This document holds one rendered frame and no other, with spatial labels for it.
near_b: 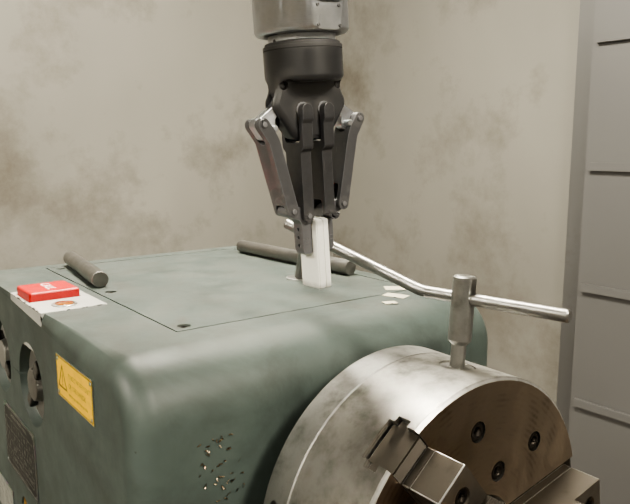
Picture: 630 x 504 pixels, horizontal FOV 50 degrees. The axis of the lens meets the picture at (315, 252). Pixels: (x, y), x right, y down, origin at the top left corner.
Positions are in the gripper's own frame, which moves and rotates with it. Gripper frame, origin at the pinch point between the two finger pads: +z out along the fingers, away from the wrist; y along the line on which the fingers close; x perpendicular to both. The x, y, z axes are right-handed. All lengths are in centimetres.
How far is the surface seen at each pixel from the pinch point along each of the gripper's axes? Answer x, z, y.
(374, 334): 0.1, 10.6, 7.5
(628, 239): 66, 37, 188
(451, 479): -20.7, 14.6, -3.8
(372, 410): -11.7, 12.0, -3.6
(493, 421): -17.0, 14.4, 6.0
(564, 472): -17.9, 23.1, 16.0
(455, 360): -12.8, 9.8, 6.0
